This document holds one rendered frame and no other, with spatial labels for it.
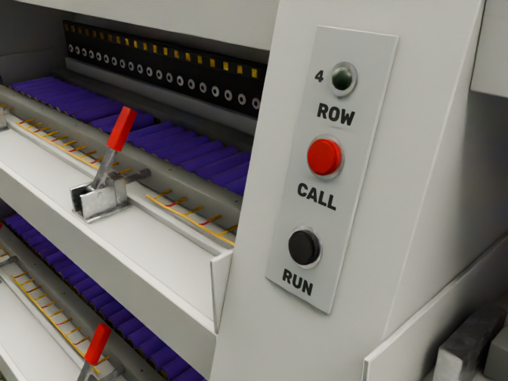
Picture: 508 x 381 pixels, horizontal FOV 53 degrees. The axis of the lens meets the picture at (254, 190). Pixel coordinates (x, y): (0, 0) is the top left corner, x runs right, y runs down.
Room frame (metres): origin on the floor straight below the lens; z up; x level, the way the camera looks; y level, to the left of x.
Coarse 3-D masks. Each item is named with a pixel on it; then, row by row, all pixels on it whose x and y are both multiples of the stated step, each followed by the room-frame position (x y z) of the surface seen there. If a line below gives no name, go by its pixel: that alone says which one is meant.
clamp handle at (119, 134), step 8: (128, 112) 0.40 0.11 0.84; (136, 112) 0.40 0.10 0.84; (120, 120) 0.40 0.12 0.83; (128, 120) 0.40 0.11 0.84; (120, 128) 0.40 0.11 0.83; (128, 128) 0.40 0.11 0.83; (112, 136) 0.40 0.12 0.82; (120, 136) 0.39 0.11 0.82; (112, 144) 0.39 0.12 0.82; (120, 144) 0.39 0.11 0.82; (112, 152) 0.39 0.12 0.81; (104, 160) 0.39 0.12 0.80; (112, 160) 0.39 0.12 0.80; (104, 168) 0.39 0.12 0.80; (96, 176) 0.39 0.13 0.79; (104, 176) 0.39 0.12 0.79; (96, 184) 0.39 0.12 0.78; (104, 184) 0.40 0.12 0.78
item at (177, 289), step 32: (0, 64) 0.73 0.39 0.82; (32, 64) 0.76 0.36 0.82; (160, 96) 0.60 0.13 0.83; (32, 128) 0.58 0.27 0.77; (0, 160) 0.49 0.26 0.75; (32, 160) 0.49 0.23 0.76; (0, 192) 0.50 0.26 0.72; (32, 192) 0.42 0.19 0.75; (64, 192) 0.42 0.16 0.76; (32, 224) 0.45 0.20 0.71; (64, 224) 0.38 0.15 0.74; (96, 224) 0.37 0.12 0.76; (128, 224) 0.37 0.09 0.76; (160, 224) 0.37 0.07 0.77; (192, 224) 0.37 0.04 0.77; (96, 256) 0.35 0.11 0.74; (128, 256) 0.33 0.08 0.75; (160, 256) 0.33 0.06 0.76; (192, 256) 0.33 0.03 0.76; (224, 256) 0.25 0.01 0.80; (128, 288) 0.32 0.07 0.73; (160, 288) 0.29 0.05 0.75; (192, 288) 0.29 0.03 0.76; (224, 288) 0.25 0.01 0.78; (160, 320) 0.30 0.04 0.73; (192, 320) 0.27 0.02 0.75; (192, 352) 0.28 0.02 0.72
